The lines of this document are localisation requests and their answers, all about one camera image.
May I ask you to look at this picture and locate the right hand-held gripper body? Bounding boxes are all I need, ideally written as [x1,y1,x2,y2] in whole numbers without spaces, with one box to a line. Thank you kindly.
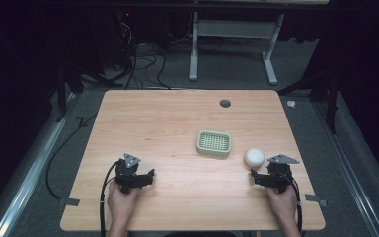
[256,153,301,195]

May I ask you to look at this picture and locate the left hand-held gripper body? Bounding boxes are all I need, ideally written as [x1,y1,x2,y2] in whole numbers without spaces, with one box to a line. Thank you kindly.
[114,152,149,195]

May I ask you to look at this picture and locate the white round soap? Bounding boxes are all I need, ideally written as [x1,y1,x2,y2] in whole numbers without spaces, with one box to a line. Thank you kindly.
[244,147,265,169]

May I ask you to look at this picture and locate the green soap dish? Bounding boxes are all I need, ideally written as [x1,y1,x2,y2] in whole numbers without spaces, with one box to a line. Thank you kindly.
[195,129,233,158]

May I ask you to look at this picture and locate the person's left hand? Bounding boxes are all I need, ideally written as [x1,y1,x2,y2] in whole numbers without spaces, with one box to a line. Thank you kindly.
[107,182,141,221]

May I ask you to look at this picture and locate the person's right hand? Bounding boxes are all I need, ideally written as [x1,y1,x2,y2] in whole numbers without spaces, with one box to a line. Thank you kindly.
[265,185,299,221]

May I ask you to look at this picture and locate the grey tape strip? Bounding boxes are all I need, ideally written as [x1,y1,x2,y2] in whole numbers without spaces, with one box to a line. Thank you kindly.
[304,194,329,208]
[58,197,81,207]

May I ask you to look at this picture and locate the black metal stand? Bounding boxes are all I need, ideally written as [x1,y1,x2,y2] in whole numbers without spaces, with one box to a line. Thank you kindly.
[277,70,341,135]
[54,61,123,123]

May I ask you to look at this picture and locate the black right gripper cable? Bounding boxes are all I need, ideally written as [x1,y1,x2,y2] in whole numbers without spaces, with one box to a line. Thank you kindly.
[284,172,304,235]

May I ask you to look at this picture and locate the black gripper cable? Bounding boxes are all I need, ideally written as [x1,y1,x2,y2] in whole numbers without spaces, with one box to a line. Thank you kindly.
[99,160,121,237]
[284,172,304,235]

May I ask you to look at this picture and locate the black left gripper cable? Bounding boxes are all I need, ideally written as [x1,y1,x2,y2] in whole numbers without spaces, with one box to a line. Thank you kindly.
[99,160,121,237]

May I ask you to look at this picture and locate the aluminium floor rail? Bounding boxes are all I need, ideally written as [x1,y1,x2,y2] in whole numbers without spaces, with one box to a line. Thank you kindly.
[311,101,379,237]
[0,92,77,237]

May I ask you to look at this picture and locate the long black floor cable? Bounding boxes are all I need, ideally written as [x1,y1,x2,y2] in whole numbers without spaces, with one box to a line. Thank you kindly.
[44,113,99,200]

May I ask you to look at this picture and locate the bundle of black floor cables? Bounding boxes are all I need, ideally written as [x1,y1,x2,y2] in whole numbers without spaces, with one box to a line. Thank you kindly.
[113,19,172,91]

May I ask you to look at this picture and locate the white metal desk frame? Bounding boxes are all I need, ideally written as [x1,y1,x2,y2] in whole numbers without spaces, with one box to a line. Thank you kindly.
[189,12,286,86]

